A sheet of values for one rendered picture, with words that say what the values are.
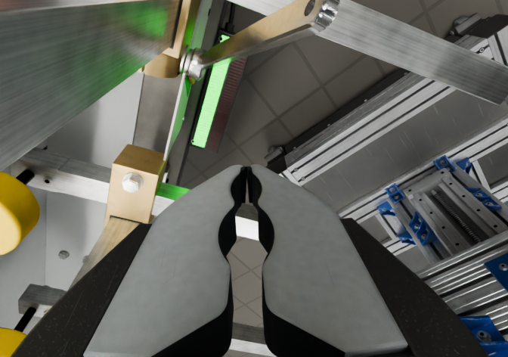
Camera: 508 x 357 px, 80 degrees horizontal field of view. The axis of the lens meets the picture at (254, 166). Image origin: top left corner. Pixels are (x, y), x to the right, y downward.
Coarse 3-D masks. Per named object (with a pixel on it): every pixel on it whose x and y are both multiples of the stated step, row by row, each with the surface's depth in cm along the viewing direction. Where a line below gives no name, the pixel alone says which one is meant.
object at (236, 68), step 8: (232, 64) 40; (240, 64) 40; (232, 72) 41; (240, 72) 41; (232, 80) 41; (224, 88) 42; (232, 88) 42; (224, 96) 42; (232, 96) 42; (224, 104) 43; (216, 112) 43; (224, 112) 43; (216, 120) 44; (224, 120) 44; (216, 128) 44; (224, 128) 45; (216, 136) 45; (208, 144) 46; (216, 144) 46
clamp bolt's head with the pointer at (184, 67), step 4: (188, 48) 26; (184, 52) 25; (188, 52) 25; (192, 52) 25; (184, 56) 25; (188, 56) 25; (184, 60) 25; (188, 60) 25; (184, 64) 25; (188, 64) 25; (180, 68) 25; (184, 68) 25; (180, 72) 26; (184, 72) 26; (204, 72) 26; (200, 76) 26; (192, 80) 35; (192, 84) 38
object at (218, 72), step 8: (224, 64) 40; (216, 72) 40; (224, 72) 41; (216, 80) 41; (208, 88) 42; (216, 88) 42; (208, 96) 42; (216, 96) 42; (208, 104) 43; (216, 104) 43; (208, 112) 43; (200, 120) 44; (208, 120) 44; (200, 128) 44; (208, 128) 44; (200, 136) 45; (200, 144) 46
